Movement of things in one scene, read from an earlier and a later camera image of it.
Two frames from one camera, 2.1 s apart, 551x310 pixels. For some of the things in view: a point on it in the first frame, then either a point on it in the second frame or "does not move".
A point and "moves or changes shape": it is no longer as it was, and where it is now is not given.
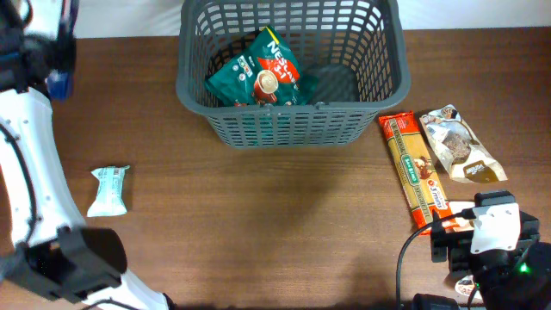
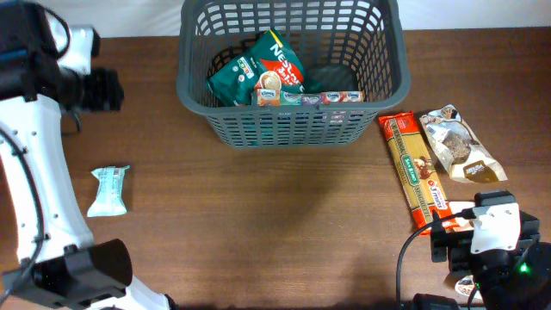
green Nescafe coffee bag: [265, 75] does not move
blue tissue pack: [59, 83] moves or changes shape
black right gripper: [450, 243] does not move
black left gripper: [33, 63] to [105, 89]
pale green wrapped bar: [109, 201] does not move
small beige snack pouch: [465, 158] does not move
